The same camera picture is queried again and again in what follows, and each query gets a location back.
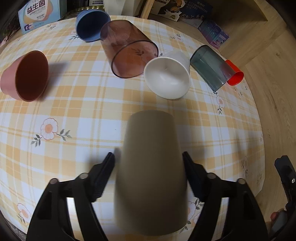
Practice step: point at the purple small box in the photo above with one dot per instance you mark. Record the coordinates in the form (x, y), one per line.
(214, 35)

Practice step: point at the black white biscuit box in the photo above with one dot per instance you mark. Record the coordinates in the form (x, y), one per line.
(170, 9)

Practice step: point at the yellow plaid floral tablecloth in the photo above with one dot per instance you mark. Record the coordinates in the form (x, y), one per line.
(84, 113)

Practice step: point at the light blue probiotic box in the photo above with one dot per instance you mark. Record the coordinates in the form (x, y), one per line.
(37, 13)

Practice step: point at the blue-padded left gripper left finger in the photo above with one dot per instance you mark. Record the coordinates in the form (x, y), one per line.
(51, 220)

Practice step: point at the red plastic cup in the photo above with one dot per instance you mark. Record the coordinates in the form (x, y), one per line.
(238, 74)

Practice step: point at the white angular vase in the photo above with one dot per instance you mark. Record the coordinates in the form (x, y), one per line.
(114, 7)

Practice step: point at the white plastic cup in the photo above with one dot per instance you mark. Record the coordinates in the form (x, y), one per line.
(168, 76)

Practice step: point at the transparent grey-green cup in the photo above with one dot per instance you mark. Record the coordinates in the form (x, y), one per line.
(211, 67)

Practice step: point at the green gold patterned box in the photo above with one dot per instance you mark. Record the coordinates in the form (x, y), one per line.
(74, 13)

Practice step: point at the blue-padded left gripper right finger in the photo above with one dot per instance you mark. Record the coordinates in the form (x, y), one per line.
(244, 220)

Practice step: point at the dark blue snack box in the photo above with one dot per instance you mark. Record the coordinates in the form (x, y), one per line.
(195, 12)

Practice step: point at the beige plastic cup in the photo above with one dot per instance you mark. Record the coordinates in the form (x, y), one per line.
(150, 195)

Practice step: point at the pink plastic cup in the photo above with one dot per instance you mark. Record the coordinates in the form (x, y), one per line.
(26, 78)

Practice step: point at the blue plastic cup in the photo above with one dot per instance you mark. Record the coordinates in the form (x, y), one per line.
(89, 23)

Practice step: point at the transparent brown cup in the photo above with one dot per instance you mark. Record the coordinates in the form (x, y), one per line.
(127, 48)

